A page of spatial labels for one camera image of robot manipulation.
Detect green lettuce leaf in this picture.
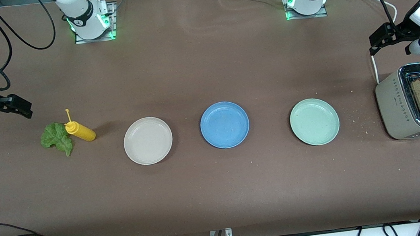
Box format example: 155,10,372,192
38,120,75,160

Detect blue round plate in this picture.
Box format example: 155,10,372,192
197,98,253,152

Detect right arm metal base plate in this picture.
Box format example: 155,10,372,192
71,1,121,46

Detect mint green round plate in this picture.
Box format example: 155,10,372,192
288,95,343,149

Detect yellow mustard squeeze bottle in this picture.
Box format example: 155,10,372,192
62,106,97,145

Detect beige chrome toaster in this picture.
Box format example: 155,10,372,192
372,62,420,148

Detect beige round plate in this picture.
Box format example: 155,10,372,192
121,114,176,168

